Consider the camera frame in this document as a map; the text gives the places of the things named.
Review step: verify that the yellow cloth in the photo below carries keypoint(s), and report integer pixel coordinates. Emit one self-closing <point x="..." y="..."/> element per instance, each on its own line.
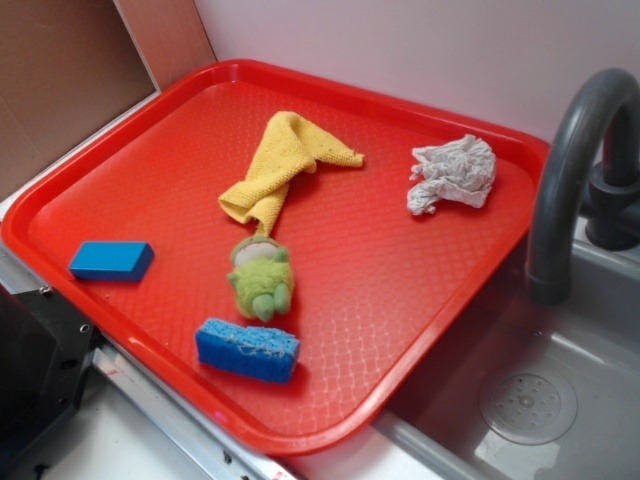
<point x="290" y="145"/>

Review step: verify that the blue sponge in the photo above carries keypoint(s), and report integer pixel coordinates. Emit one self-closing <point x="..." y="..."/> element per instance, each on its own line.
<point x="266" y="354"/>

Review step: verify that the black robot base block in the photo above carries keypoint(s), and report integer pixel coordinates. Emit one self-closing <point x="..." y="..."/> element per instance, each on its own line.
<point x="47" y="347"/>

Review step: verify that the blue rectangular block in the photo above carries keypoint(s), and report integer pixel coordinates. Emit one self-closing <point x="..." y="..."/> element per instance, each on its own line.
<point x="112" y="261"/>

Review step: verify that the green plush frog toy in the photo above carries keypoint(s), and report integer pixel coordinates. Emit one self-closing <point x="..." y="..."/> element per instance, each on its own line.
<point x="262" y="278"/>

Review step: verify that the grey toy faucet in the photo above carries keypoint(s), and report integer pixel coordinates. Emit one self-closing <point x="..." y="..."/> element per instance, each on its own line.
<point x="593" y="170"/>

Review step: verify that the grey plastic sink basin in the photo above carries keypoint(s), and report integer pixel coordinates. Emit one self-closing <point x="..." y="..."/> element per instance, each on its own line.
<point x="516" y="390"/>

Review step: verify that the crumpled white paper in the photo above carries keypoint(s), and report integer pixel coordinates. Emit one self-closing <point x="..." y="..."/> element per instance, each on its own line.
<point x="461" y="171"/>

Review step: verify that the brown cardboard panel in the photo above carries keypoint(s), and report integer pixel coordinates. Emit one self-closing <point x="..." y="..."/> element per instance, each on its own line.
<point x="70" y="68"/>

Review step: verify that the red plastic tray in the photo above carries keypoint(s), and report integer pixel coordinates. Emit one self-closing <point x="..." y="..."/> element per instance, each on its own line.
<point x="376" y="286"/>

